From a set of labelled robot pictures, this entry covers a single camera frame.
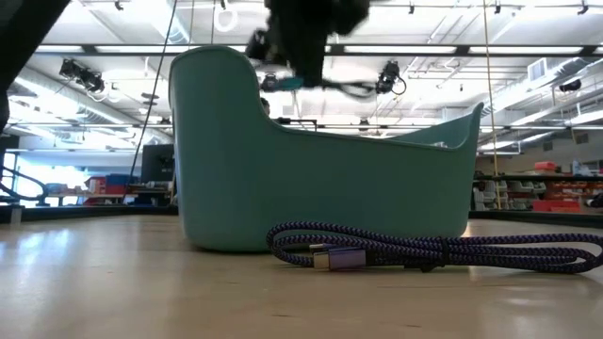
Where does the black curved cable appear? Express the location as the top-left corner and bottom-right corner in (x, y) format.
(0, 165), (51, 207)

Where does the black ceiling camera cluster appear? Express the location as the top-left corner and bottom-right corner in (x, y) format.
(58, 58), (106, 94)

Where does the teal plastic basket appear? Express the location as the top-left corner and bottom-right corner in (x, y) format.
(168, 45), (485, 253)

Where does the red plastic bin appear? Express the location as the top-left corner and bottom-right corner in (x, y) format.
(531, 199), (583, 214)

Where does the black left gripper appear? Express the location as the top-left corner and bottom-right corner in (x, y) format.
(247, 0), (373, 90)

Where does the metal storage shelf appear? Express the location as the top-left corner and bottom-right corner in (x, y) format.
(470, 159), (603, 213)

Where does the black overhead crossbar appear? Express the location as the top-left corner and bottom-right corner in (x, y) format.
(35, 42), (603, 58)

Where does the white cable loop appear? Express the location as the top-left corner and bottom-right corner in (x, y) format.
(213, 0), (239, 34)

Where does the wooden workbench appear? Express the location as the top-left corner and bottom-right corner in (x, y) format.
(44, 190), (140, 208)

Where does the black hanging cable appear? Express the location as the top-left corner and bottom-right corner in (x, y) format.
(122, 0), (179, 202)

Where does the red storage box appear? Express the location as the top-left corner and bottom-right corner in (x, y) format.
(84, 175), (126, 195)

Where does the black aluminium table frame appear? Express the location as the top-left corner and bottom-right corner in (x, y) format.
(0, 204), (603, 228)

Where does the black metal rig frame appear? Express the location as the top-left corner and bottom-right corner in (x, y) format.
(275, 117), (318, 133)

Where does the teal braided USB-C cable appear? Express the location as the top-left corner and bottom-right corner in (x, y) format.
(271, 76), (381, 99)

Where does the purple braided USB-C cable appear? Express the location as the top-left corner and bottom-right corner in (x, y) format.
(266, 220), (603, 276)

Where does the black computer monitor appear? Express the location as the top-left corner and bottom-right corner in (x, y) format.
(139, 143), (176, 185)

